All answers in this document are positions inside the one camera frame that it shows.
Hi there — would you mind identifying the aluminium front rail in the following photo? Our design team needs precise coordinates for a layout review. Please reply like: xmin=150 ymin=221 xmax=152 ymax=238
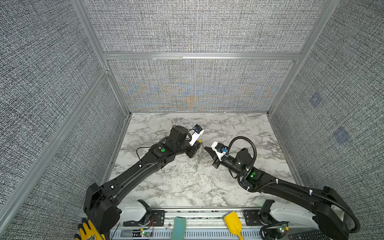
xmin=104 ymin=207 xmax=262 ymax=240

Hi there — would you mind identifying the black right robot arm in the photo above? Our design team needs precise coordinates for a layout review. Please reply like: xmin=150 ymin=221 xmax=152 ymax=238
xmin=205 ymin=143 xmax=361 ymax=240

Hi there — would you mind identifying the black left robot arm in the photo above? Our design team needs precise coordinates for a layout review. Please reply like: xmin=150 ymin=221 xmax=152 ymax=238
xmin=84 ymin=125 xmax=204 ymax=235

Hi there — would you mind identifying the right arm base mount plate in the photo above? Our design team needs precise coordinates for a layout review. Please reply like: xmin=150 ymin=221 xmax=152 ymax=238
xmin=243 ymin=209 xmax=270 ymax=227

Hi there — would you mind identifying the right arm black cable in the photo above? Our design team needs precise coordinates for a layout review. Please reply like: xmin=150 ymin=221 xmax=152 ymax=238
xmin=226 ymin=136 xmax=258 ymax=172

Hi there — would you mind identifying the clear plastic cup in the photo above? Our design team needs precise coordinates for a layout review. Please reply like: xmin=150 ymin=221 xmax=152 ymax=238
xmin=126 ymin=141 xmax=142 ymax=152

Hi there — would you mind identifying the yellow black work glove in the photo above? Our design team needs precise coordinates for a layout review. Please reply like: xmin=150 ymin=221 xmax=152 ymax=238
xmin=74 ymin=218 xmax=109 ymax=240

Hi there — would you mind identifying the black remote keyboard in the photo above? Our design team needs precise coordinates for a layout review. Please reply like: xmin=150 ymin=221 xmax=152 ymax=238
xmin=289 ymin=230 xmax=330 ymax=240

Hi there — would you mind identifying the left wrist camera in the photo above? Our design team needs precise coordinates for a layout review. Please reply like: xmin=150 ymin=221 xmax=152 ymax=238
xmin=189 ymin=125 xmax=204 ymax=146

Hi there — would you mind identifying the teal green sponge block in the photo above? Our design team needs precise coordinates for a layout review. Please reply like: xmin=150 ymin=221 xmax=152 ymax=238
xmin=171 ymin=217 xmax=187 ymax=240

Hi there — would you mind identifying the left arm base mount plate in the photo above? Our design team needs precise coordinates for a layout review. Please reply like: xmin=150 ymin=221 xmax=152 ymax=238
xmin=123 ymin=210 xmax=166 ymax=228

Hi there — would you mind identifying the yellow plastic scoop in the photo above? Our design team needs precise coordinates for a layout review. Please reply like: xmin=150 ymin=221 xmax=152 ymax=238
xmin=224 ymin=212 xmax=244 ymax=240

